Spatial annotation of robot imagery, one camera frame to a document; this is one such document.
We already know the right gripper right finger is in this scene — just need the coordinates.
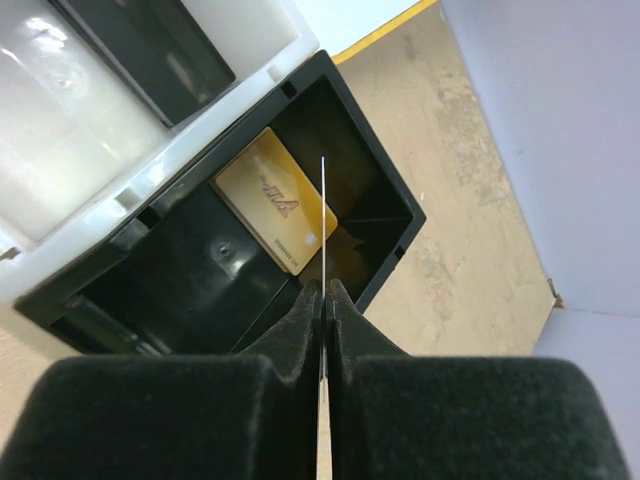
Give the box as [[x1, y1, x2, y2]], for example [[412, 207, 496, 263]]
[[327, 280, 630, 479]]

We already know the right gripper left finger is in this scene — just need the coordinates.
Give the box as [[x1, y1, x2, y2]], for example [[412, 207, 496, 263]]
[[1, 281, 320, 479]]

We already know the black white three-bin organizer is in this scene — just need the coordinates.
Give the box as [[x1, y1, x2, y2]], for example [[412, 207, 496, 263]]
[[1, 1, 425, 355]]

